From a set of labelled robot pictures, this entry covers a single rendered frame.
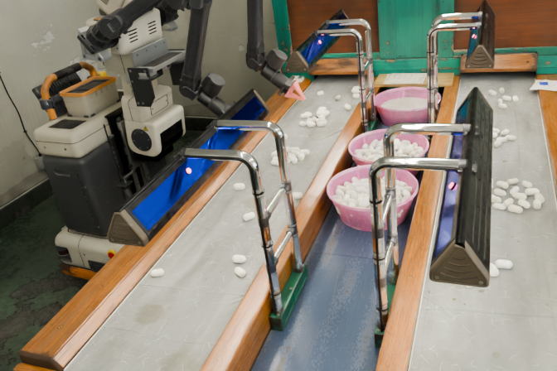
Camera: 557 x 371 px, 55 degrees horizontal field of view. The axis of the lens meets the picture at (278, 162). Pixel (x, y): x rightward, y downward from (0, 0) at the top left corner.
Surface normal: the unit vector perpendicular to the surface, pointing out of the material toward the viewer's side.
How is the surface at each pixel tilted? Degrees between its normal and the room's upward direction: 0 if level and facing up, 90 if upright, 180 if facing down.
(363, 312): 0
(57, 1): 90
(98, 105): 92
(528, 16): 90
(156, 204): 58
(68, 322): 0
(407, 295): 0
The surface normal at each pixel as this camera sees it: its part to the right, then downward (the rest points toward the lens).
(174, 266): -0.13, -0.89
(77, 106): -0.41, 0.48
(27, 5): 0.90, 0.09
